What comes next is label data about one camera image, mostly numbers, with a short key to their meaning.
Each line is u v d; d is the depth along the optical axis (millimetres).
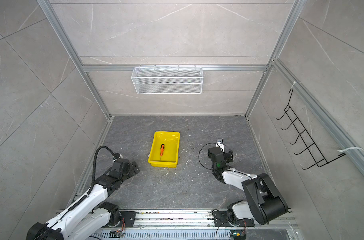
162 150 979
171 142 1040
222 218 730
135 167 790
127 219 734
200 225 730
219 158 690
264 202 428
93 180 563
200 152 995
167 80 1007
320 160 580
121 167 648
